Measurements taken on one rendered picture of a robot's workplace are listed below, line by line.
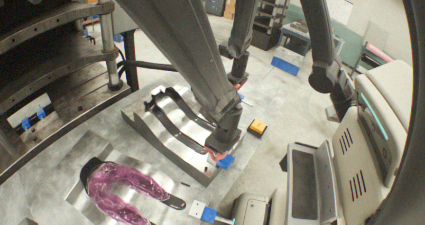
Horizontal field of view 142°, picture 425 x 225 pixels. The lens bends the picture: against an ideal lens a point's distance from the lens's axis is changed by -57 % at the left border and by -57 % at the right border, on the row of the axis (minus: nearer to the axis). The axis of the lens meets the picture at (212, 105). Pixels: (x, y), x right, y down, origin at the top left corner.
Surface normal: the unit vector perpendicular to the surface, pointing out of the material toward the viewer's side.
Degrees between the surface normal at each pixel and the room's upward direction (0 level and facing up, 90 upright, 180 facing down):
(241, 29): 114
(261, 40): 90
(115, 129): 0
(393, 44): 90
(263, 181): 1
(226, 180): 0
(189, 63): 101
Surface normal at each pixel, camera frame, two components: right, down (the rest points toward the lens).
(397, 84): -0.54, -0.74
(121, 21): 0.81, 0.46
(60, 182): 0.14, -0.75
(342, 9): -0.57, 0.47
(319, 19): -0.59, 0.75
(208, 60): 0.69, 0.65
